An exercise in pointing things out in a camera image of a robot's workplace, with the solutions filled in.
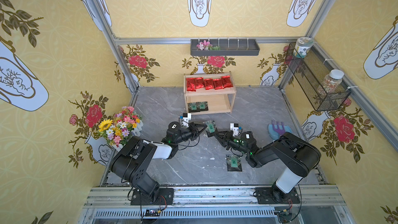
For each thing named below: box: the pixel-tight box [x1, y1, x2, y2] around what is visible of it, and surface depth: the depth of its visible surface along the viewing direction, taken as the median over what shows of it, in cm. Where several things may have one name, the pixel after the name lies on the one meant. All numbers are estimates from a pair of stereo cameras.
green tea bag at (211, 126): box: [205, 119, 217, 134], surface depth 86 cm
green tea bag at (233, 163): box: [225, 154, 243, 172], surface depth 85 cm
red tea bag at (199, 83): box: [195, 76, 205, 90], surface depth 94 cm
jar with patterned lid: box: [292, 36, 315, 59], surface depth 87 cm
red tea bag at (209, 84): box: [203, 78, 215, 91], surface depth 93 cm
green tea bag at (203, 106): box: [195, 101, 209, 111], surface depth 108 cm
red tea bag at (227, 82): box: [221, 75, 234, 89], surface depth 95 cm
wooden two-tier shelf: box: [183, 71, 237, 116], surface depth 108 cm
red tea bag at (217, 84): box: [212, 78, 225, 90], surface depth 94 cm
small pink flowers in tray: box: [196, 39, 221, 51], surface depth 89 cm
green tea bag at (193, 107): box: [187, 102, 201, 113], surface depth 108 cm
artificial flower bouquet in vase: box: [84, 106, 144, 166], surface depth 81 cm
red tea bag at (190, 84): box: [186, 77, 196, 92], surface depth 94 cm
